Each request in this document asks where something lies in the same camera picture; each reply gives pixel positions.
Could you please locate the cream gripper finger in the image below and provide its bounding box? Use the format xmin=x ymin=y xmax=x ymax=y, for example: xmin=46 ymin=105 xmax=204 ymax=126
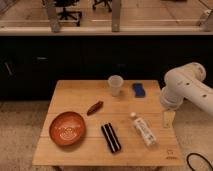
xmin=163 ymin=110 xmax=176 ymax=128

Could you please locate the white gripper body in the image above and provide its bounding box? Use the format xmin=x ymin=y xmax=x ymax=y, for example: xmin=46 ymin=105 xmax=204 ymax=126
xmin=160 ymin=87 xmax=183 ymax=110

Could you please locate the translucent white cup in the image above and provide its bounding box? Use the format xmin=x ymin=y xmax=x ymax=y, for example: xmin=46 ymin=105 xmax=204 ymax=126
xmin=107 ymin=75 xmax=124 ymax=97

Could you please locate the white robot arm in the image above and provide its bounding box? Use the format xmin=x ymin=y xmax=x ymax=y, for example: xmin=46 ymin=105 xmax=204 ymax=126
xmin=160 ymin=62 xmax=213 ymax=128

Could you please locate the orange ceramic bowl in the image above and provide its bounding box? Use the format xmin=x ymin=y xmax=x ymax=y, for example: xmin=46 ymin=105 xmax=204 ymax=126
xmin=49 ymin=111 xmax=86 ymax=146

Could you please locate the clear plastic bottle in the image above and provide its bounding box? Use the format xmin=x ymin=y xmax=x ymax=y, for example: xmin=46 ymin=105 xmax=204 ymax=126
xmin=130 ymin=112 xmax=157 ymax=146

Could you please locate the blue sponge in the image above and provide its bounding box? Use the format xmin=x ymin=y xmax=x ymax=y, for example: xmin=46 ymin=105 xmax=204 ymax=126
xmin=132 ymin=83 xmax=145 ymax=98

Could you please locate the black striped case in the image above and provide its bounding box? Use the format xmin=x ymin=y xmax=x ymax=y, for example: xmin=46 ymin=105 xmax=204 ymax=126
xmin=101 ymin=123 xmax=121 ymax=153

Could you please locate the brown oblong object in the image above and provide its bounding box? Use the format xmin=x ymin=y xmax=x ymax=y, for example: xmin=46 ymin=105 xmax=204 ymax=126
xmin=87 ymin=101 xmax=103 ymax=116

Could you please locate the wooden table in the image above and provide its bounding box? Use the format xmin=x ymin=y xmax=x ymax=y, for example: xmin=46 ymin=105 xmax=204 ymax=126
xmin=33 ymin=80 xmax=183 ymax=166

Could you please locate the black office chair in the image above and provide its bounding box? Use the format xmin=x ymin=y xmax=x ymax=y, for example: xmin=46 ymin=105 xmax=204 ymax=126
xmin=92 ymin=0 xmax=113 ymax=13
xmin=54 ymin=0 xmax=82 ymax=27

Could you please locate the black cable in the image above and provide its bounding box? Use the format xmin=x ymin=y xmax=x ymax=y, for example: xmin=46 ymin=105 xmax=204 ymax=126
xmin=185 ymin=152 xmax=213 ymax=171

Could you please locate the grey metal post right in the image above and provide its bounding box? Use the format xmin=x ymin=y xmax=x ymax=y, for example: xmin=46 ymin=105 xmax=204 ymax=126
xmin=196 ymin=9 xmax=213 ymax=31

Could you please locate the grey metal post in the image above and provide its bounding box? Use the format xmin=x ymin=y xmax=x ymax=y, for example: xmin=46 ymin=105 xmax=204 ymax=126
xmin=43 ymin=0 xmax=60 ymax=33
xmin=196 ymin=9 xmax=213 ymax=31
xmin=111 ymin=0 xmax=121 ymax=32

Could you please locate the grey metal post middle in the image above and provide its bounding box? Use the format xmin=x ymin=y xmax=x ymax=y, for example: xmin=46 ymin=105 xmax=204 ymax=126
xmin=111 ymin=0 xmax=121 ymax=32

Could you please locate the grey metal post left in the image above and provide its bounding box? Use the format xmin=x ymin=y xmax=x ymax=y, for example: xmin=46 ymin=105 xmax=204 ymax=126
xmin=43 ymin=0 xmax=60 ymax=33

